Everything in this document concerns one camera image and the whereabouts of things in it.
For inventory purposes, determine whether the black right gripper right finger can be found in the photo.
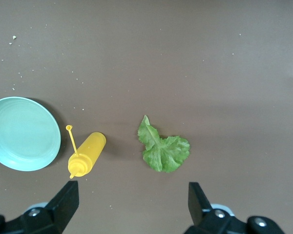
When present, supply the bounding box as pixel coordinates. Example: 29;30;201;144
184;182;284;234

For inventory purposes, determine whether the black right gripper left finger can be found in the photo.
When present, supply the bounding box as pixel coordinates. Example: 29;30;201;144
0;180;79;234

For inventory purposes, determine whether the yellow mustard squeeze bottle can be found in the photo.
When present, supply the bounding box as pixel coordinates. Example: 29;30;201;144
65;125;106;179

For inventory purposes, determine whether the green lettuce leaf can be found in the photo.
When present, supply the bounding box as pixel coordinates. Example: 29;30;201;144
137;115;190;173

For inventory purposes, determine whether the mint green plate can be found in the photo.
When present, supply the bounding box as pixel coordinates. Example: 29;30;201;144
0;97;62;172

